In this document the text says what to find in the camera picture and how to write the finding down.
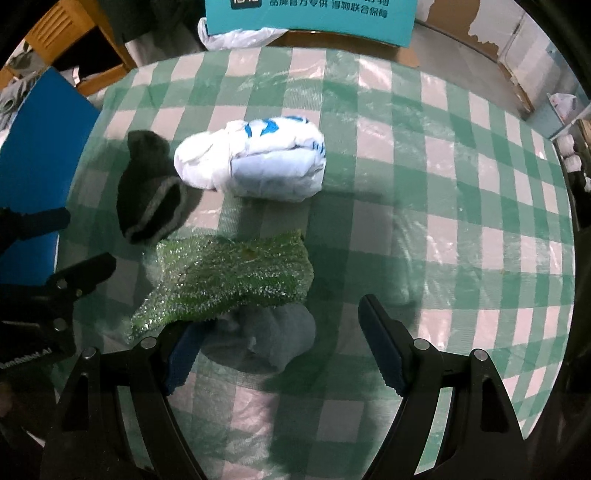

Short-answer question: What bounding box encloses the light grey sock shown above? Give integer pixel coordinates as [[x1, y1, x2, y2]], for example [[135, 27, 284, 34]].
[[201, 305, 317, 374]]

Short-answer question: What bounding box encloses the green glitter cloth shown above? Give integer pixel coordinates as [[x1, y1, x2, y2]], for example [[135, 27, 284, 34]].
[[129, 230, 315, 341]]

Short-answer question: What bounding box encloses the green white checked tablecloth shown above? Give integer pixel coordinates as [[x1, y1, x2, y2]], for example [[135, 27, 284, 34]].
[[46, 44, 578, 480]]

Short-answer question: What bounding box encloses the white blue-printed plastic bag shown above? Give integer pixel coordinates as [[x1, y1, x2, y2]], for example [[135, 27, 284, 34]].
[[174, 116, 328, 201]]

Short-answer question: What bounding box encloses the grey shoe rack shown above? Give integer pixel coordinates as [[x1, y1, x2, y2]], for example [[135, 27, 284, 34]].
[[549, 99, 591, 208]]

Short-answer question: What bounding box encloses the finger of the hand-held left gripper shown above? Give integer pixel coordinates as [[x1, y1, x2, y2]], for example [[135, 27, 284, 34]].
[[41, 253, 117, 301], [0, 207, 71, 245]]

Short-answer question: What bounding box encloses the group of shoes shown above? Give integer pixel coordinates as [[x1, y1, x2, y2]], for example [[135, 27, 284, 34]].
[[556, 134, 591, 195]]

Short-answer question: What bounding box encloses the brown cardboard box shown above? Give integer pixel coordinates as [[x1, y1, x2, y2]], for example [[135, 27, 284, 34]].
[[270, 28, 423, 69]]

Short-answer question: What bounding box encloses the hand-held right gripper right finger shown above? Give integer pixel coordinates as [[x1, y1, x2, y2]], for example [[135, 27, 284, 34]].
[[358, 294, 529, 480]]

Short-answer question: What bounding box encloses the white crumpled plastic bag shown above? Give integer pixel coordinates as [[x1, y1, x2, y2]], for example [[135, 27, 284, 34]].
[[198, 17, 289, 51]]

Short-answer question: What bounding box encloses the white red plastic bag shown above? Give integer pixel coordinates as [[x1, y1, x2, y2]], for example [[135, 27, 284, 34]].
[[547, 92, 578, 123]]

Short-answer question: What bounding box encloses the wooden wardrobe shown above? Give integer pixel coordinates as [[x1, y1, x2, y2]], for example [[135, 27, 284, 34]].
[[0, 0, 137, 97]]

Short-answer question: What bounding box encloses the dark grey sock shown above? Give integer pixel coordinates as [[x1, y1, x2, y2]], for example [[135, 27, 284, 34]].
[[116, 130, 197, 244]]

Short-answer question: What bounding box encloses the teal printed box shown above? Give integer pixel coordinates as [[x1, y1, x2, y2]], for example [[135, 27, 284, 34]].
[[205, 0, 416, 48]]

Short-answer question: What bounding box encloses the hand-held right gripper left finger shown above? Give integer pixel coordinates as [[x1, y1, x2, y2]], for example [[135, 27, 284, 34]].
[[41, 318, 218, 480]]

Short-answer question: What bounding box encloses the blue-sided cardboard box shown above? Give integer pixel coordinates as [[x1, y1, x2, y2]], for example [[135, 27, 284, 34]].
[[0, 68, 103, 278]]

